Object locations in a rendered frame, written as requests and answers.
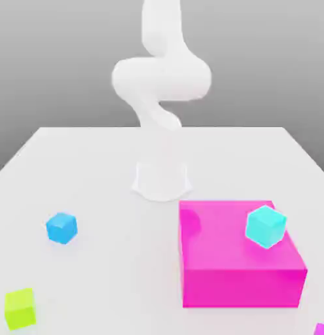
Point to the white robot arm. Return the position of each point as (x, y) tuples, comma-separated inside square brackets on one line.
[(161, 76)]

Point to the small blue cube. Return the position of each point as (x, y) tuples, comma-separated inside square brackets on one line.
[(61, 228)]

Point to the small cyan cube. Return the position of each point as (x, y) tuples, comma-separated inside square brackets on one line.
[(265, 226)]

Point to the small lime green cube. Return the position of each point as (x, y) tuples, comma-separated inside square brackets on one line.
[(19, 308)]

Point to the small purple cube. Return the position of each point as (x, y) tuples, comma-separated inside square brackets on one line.
[(323, 329)]

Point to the large magenta box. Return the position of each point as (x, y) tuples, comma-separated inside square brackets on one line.
[(229, 261)]

